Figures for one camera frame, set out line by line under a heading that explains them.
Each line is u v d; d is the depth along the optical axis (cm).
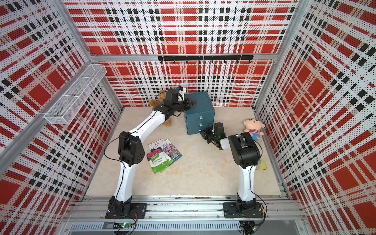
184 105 82
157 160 91
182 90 85
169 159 91
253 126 100
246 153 55
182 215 73
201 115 91
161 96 113
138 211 73
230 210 73
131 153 57
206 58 90
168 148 96
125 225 69
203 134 94
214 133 88
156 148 96
